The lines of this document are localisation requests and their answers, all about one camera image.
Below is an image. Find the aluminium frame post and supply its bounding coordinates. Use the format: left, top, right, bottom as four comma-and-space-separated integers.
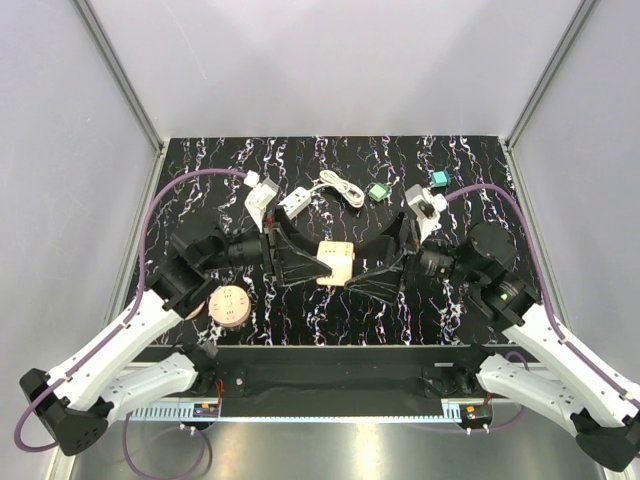
72, 0, 167, 156
503, 0, 600, 151

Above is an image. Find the pink cube plug adapter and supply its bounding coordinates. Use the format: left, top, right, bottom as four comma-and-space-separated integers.
316, 240, 355, 287

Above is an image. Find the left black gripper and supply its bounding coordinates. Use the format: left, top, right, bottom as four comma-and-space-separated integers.
201, 206, 333, 286

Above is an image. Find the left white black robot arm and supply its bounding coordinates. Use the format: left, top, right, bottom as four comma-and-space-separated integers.
19, 209, 331, 456

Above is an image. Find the pink coiled cable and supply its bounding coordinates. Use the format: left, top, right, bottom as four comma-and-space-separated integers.
182, 297, 209, 321

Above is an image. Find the right aluminium frame post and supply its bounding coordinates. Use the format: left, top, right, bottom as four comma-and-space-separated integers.
503, 0, 600, 151

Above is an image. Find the white power strip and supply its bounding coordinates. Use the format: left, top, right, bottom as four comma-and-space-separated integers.
278, 187, 311, 220

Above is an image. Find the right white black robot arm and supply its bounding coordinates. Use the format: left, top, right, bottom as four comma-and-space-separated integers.
346, 213, 639, 472

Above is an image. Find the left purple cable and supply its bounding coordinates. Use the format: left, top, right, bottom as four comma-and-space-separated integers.
13, 168, 251, 475

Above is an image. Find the pink round power socket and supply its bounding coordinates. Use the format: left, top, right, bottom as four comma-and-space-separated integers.
208, 285, 251, 328

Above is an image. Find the black marbled table mat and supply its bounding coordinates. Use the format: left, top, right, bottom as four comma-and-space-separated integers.
145, 135, 537, 346

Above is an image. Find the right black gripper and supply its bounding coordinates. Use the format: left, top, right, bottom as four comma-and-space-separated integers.
346, 207, 483, 305

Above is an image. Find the green plug adapter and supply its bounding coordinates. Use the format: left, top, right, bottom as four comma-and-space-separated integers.
367, 183, 390, 202

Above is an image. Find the left aluminium frame post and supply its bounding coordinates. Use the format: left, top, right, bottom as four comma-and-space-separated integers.
72, 0, 167, 156

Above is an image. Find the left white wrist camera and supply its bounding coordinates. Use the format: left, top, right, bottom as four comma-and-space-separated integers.
244, 171, 279, 232

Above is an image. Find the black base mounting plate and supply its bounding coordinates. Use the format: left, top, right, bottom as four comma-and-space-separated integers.
157, 343, 516, 419

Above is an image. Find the white coiled power strip cable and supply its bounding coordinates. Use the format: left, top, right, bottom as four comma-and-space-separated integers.
305, 169, 366, 208

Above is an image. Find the teal plug adapter far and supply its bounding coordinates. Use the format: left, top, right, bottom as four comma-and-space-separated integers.
430, 171, 451, 189

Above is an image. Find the white slotted cable duct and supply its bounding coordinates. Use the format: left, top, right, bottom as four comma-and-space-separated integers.
131, 402, 220, 422

